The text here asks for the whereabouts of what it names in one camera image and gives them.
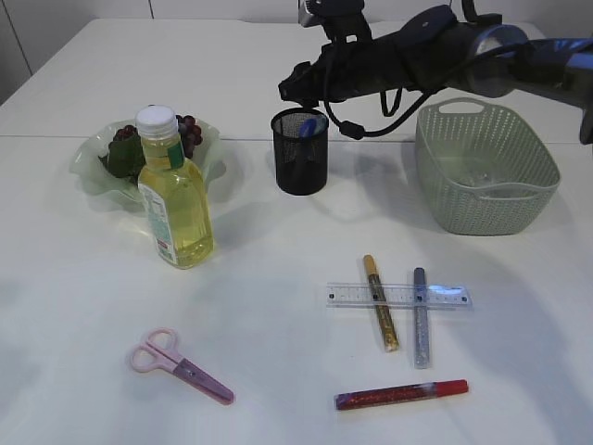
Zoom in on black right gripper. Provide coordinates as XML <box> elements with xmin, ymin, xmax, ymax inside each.
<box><xmin>278</xmin><ymin>39</ymin><xmax>414</xmax><ymax>108</ymax></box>

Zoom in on blue capped scissors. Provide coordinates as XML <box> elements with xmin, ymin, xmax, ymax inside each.
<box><xmin>291</xmin><ymin>118</ymin><xmax>317</xmax><ymax>187</ymax></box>

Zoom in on clear plastic sheet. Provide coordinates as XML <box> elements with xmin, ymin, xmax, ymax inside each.
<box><xmin>441</xmin><ymin>157</ymin><xmax>513</xmax><ymax>188</ymax></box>

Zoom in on yellow tea bottle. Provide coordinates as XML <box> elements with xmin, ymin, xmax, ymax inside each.
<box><xmin>135</xmin><ymin>105</ymin><xmax>214</xmax><ymax>269</ymax></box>

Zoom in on dark red grape bunch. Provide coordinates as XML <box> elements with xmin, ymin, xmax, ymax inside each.
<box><xmin>98</xmin><ymin>115</ymin><xmax>203</xmax><ymax>184</ymax></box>

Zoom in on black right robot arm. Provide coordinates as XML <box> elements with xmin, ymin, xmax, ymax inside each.
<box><xmin>278</xmin><ymin>1</ymin><xmax>592</xmax><ymax>145</ymax></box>

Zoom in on black mesh pen cup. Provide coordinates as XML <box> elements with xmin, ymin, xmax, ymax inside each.
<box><xmin>271</xmin><ymin>108</ymin><xmax>329</xmax><ymax>196</ymax></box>

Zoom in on green woven plastic basket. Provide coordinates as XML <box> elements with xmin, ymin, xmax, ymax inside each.
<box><xmin>415</xmin><ymin>97</ymin><xmax>561</xmax><ymax>236</ymax></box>

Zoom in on clear plastic ruler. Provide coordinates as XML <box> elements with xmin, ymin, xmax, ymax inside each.
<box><xmin>325</xmin><ymin>283</ymin><xmax>473</xmax><ymax>311</ymax></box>

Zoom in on gold glitter pen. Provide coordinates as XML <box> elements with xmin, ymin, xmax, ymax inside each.
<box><xmin>363</xmin><ymin>254</ymin><xmax>399</xmax><ymax>352</ymax></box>

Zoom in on silver glitter pen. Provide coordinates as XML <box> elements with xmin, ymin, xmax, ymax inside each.
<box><xmin>413</xmin><ymin>267</ymin><xmax>431</xmax><ymax>369</ymax></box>

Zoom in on green wavy glass plate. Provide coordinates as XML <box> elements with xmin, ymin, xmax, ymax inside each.
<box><xmin>69</xmin><ymin>119</ymin><xmax>226</xmax><ymax>211</ymax></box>

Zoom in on red glitter pen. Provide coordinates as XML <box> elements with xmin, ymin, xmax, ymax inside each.
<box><xmin>334</xmin><ymin>379</ymin><xmax>469</xmax><ymax>411</ymax></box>

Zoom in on pink capped scissors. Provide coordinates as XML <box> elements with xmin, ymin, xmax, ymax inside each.
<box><xmin>128</xmin><ymin>327</ymin><xmax>234</xmax><ymax>405</ymax></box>

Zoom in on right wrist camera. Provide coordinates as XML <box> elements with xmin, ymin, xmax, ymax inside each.
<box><xmin>298</xmin><ymin>0</ymin><xmax>372</xmax><ymax>44</ymax></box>

